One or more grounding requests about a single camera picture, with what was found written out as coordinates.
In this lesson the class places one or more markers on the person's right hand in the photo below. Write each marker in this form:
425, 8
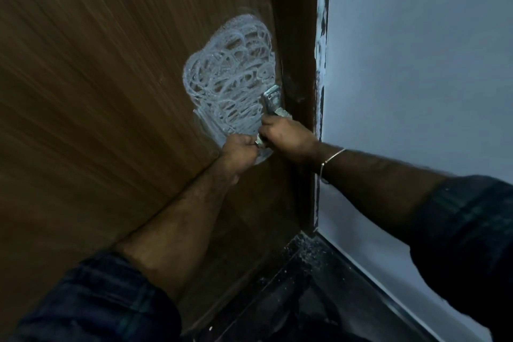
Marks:
292, 139

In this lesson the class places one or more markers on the person's left hand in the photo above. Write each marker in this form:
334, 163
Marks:
238, 153

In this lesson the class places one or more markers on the brown wooden door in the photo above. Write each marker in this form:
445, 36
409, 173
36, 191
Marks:
100, 73

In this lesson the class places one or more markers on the person's right forearm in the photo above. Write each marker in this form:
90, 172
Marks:
380, 185

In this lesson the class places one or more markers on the person's left forearm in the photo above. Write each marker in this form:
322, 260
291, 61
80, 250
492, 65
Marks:
180, 233

